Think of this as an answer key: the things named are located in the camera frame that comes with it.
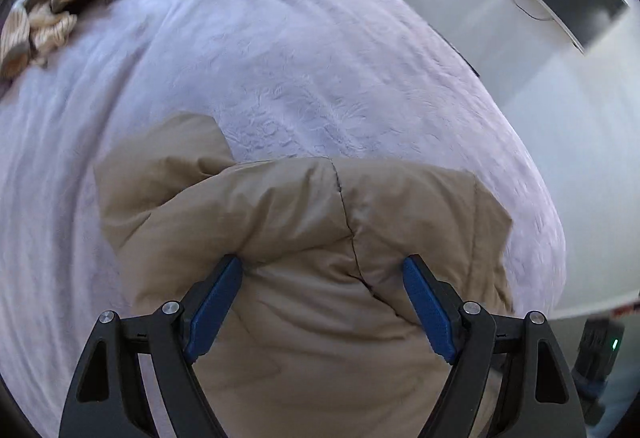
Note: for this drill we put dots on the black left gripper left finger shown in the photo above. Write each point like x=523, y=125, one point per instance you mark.
x=107, y=396

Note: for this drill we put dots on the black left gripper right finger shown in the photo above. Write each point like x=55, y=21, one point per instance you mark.
x=537, y=396

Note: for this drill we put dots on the beige puffer jacket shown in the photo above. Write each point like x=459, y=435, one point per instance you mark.
x=322, y=340

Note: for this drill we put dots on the lavender bed blanket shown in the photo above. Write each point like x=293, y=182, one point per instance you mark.
x=359, y=78

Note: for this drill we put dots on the tan striped fuzzy garment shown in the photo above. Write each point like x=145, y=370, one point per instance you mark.
x=32, y=31

